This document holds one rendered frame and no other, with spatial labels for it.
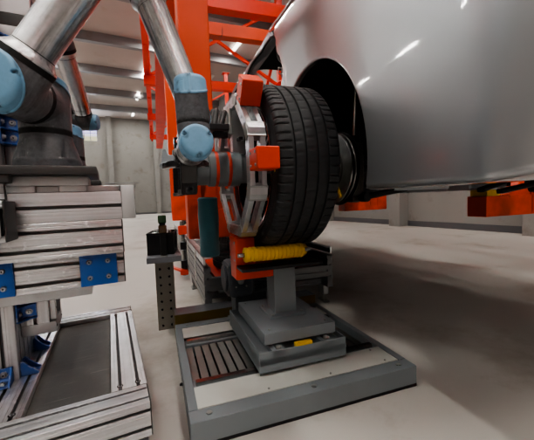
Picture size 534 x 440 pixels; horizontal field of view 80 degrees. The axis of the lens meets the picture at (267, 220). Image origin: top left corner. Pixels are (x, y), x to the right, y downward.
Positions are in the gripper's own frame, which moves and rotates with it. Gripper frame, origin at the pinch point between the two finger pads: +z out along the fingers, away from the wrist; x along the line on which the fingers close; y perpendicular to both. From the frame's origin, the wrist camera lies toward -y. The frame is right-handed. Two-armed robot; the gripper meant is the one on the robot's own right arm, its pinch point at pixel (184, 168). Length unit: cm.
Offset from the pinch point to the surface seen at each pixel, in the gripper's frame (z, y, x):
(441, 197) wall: 386, -34, -537
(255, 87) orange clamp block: 0.0, 26.7, -25.7
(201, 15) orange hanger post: 67, 87, -21
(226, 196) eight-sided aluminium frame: 45, -9, -22
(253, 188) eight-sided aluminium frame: -4.7, -7.7, -21.3
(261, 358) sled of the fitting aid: 0, -69, -21
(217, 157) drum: 16.4, 5.4, -14.1
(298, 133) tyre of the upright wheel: -9.7, 9.3, -36.6
